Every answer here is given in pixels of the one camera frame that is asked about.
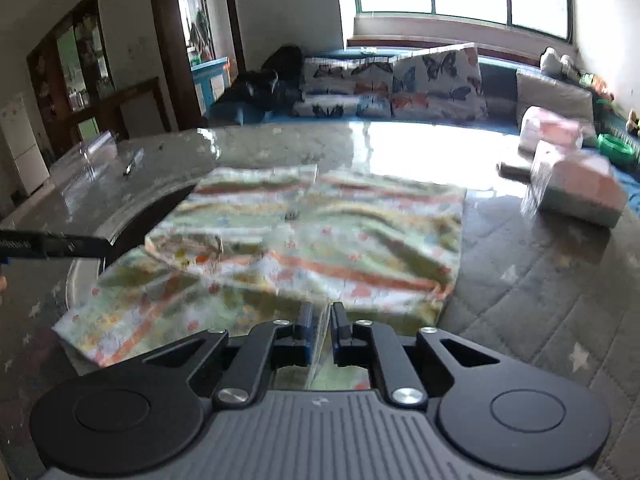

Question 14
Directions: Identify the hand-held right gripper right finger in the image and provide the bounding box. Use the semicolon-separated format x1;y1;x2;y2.
331;302;501;407

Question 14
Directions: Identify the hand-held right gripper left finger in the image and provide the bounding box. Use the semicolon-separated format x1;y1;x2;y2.
145;302;319;410

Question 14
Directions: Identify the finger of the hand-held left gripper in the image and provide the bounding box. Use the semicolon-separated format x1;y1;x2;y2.
0;229;112;263

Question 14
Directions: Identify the pastel patterned garment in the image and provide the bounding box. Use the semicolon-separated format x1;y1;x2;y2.
52;164;469;367

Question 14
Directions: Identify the clear plastic container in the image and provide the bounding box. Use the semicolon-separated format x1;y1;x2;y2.
52;130;120;197

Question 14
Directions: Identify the white refrigerator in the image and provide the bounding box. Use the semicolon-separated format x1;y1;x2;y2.
0;91;52;197

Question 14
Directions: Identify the silver black pen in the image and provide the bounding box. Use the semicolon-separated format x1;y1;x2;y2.
122;148;146;177

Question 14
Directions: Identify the dark wooden chair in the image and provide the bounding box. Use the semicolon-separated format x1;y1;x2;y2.
102;76;173;142

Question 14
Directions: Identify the dark wooden display cabinet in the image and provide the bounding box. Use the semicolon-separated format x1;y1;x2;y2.
26;0;118;148

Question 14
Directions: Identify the grey quilted star table cover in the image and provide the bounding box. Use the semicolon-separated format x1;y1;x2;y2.
0;124;640;480

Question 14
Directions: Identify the blue sofa bench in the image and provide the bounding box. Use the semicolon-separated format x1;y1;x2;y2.
206;49;640;196

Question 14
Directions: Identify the blue white cabinet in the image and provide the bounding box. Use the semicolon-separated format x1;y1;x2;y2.
189;56;232;108

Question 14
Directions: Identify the black bags pile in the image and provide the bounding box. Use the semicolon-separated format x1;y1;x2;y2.
226;45;307;113

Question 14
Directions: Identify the large butterfly print pillow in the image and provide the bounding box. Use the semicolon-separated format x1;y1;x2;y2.
391;42;489;122

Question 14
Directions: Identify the pink tissue pack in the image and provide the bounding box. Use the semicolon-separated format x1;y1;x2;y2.
518;106;585;155
520;140;629;230

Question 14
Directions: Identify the grey pillow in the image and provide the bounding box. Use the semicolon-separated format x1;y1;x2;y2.
515;71;597;135

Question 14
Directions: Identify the green plastic container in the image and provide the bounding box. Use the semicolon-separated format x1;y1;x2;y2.
596;131;640;167

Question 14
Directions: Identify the dark wooden door frame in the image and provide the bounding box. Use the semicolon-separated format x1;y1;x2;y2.
146;0;247;128

